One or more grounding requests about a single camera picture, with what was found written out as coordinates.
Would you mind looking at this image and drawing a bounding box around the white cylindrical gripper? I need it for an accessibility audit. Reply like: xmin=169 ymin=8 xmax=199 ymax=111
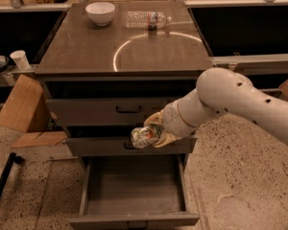
xmin=144 ymin=101 xmax=196 ymax=149

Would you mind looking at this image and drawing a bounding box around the green white 7up can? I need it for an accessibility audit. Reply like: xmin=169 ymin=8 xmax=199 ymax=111
xmin=131 ymin=124 xmax=163 ymax=149

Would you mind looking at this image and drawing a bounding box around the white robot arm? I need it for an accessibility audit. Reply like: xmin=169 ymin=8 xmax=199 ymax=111
xmin=144 ymin=68 xmax=288 ymax=146

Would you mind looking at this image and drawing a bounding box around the top grey drawer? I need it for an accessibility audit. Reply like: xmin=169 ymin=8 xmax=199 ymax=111
xmin=46 ymin=97 xmax=174 ymax=127

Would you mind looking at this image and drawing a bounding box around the middle grey drawer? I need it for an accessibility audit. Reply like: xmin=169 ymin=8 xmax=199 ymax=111
xmin=66 ymin=137 xmax=196 ymax=156

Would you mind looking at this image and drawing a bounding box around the bottom grey open drawer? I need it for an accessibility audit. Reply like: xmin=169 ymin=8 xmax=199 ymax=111
xmin=69 ymin=154 xmax=200 ymax=230

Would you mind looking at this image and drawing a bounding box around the grey drawer cabinet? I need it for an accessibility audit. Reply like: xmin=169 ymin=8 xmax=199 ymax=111
xmin=34 ymin=0 xmax=217 ymax=230

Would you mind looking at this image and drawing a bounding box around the clear plastic water bottle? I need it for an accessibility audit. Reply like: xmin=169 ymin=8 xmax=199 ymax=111
xmin=126 ymin=11 xmax=172 ymax=31

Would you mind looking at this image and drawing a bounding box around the flat brown cardboard piece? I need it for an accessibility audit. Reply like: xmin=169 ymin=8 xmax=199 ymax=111
xmin=12 ymin=131 xmax=66 ymax=149

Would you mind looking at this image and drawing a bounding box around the white ceramic bowl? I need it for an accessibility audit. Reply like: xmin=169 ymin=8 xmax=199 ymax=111
xmin=85 ymin=2 xmax=115 ymax=26

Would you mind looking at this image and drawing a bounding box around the upright brown cardboard box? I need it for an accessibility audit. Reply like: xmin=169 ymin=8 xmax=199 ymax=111
xmin=0 ymin=75 xmax=49 ymax=132

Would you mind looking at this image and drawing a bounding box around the black metal stand leg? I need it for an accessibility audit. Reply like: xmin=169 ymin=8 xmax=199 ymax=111
xmin=0 ymin=152 xmax=24 ymax=197

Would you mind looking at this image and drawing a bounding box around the white paper cup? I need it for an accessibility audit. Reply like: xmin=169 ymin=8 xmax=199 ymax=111
xmin=10 ymin=50 xmax=30 ymax=70

